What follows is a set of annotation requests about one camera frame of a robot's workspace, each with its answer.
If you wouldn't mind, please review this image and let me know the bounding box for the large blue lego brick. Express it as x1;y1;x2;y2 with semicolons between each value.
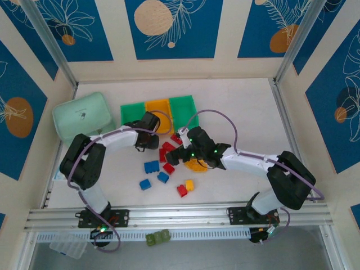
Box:
143;160;160;174

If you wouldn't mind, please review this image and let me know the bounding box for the mint green zip pouch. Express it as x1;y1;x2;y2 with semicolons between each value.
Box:
52;91;116;149

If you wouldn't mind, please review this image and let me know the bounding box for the right black controller board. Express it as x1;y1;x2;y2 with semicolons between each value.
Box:
249;224;281;245

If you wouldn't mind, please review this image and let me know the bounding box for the black controller board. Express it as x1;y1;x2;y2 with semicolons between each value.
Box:
249;224;281;245
89;224;114;249

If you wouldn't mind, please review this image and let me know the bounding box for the clear plastic packet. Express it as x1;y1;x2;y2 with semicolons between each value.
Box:
53;165;68;183

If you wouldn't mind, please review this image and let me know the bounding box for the left black controller board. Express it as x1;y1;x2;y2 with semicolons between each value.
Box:
89;224;114;249

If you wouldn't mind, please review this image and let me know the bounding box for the clear plastic organizer box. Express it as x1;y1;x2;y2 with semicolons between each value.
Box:
49;233;88;260

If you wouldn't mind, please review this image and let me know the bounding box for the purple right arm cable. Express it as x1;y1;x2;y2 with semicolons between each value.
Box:
184;109;326;245

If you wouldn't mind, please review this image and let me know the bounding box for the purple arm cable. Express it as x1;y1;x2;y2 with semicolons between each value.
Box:
184;109;326;245
66;110;174;253

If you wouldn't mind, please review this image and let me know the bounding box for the aluminum front rail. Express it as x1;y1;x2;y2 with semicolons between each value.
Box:
24;200;334;232

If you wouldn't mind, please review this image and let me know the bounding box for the white slotted cable duct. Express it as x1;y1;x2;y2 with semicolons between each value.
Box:
35;227;251;243

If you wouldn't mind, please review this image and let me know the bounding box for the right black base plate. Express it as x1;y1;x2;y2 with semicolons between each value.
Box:
227;206;281;226

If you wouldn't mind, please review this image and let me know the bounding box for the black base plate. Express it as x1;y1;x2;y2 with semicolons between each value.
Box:
77;208;131;229
227;206;281;226

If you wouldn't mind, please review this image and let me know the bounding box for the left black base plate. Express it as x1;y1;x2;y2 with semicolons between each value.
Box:
77;208;131;229

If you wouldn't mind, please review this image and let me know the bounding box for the aluminum side rail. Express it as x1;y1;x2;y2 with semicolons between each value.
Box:
269;78;313;202
40;84;78;209

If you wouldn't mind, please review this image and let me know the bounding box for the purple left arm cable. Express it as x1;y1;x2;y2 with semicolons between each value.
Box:
66;110;174;253

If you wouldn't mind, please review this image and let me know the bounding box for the aluminum frame post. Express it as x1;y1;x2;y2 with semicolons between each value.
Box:
21;0;79;88
274;0;329;85

